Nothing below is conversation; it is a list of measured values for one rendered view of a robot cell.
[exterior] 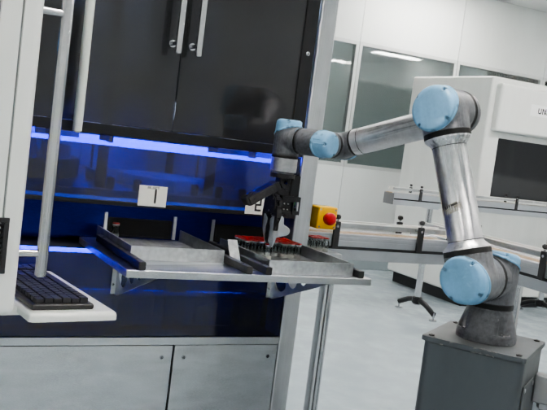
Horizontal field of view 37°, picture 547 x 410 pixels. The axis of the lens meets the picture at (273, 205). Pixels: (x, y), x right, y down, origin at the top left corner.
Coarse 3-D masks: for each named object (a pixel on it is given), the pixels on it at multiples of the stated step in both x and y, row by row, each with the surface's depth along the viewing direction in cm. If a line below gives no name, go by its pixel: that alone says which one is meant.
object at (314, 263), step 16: (224, 240) 239; (256, 256) 219; (272, 256) 240; (304, 256) 247; (320, 256) 239; (272, 272) 212; (288, 272) 214; (304, 272) 217; (320, 272) 219; (336, 272) 221; (352, 272) 223
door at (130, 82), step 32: (96, 0) 220; (128, 0) 224; (160, 0) 228; (96, 32) 222; (128, 32) 226; (160, 32) 230; (96, 64) 223; (128, 64) 227; (160, 64) 231; (96, 96) 224; (128, 96) 228; (160, 96) 232; (160, 128) 233
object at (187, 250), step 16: (112, 240) 221; (128, 240) 236; (144, 240) 240; (160, 240) 244; (192, 240) 238; (144, 256) 208; (160, 256) 210; (176, 256) 212; (192, 256) 214; (208, 256) 216
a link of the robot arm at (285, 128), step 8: (280, 120) 228; (288, 120) 228; (296, 120) 228; (280, 128) 228; (288, 128) 227; (296, 128) 227; (280, 136) 228; (288, 136) 226; (280, 144) 228; (288, 144) 227; (272, 152) 231; (280, 152) 228; (288, 152) 228
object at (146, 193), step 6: (144, 186) 232; (150, 186) 233; (156, 186) 234; (138, 192) 232; (144, 192) 233; (150, 192) 233; (162, 192) 235; (138, 198) 232; (144, 198) 233; (150, 198) 234; (156, 198) 235; (162, 198) 235; (138, 204) 232; (144, 204) 233; (150, 204) 234; (156, 204) 235; (162, 204) 236
